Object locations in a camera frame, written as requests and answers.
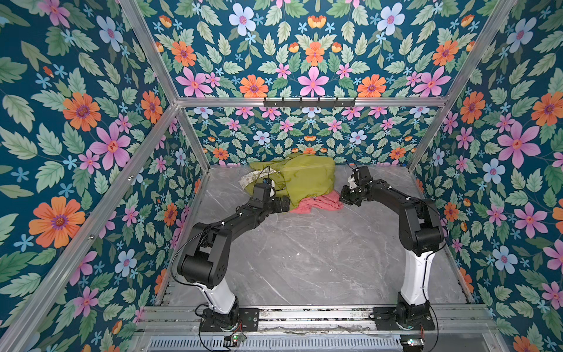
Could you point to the pink cloth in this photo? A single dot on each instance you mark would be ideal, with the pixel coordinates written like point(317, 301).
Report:
point(326, 202)

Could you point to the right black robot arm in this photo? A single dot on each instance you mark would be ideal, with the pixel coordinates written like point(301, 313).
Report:
point(421, 236)

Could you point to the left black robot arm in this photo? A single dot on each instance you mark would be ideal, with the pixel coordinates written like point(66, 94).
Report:
point(203, 261)

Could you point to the olive green cloth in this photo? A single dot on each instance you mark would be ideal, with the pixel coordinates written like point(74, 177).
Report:
point(300, 176)

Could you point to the white green printed cloth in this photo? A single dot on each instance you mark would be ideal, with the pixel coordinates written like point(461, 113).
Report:
point(248, 181)

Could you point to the black hook rack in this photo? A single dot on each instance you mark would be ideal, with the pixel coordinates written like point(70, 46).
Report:
point(320, 102)

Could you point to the aluminium top back bar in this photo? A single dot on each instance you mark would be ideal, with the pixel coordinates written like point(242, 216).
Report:
point(257, 102)

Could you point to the left base circuit board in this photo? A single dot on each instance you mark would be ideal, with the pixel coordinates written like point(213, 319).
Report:
point(235, 340)

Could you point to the base circuit board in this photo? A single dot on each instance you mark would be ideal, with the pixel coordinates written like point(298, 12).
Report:
point(412, 344)
point(235, 340)

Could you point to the white vented panel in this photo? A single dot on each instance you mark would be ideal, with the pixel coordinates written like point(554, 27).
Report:
point(277, 343)

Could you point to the right base circuit board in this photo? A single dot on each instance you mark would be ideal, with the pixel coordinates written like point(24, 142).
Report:
point(412, 344)

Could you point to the aluminium frame post left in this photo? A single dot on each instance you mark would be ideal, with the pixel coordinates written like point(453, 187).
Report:
point(146, 41)

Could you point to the aluminium frame post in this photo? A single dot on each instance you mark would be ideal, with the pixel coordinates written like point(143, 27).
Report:
point(146, 41)
point(491, 28)

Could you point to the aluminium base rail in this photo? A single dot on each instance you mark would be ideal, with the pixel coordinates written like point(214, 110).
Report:
point(363, 319)

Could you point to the aluminium frame post right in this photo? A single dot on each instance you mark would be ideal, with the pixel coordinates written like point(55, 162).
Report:
point(491, 28)

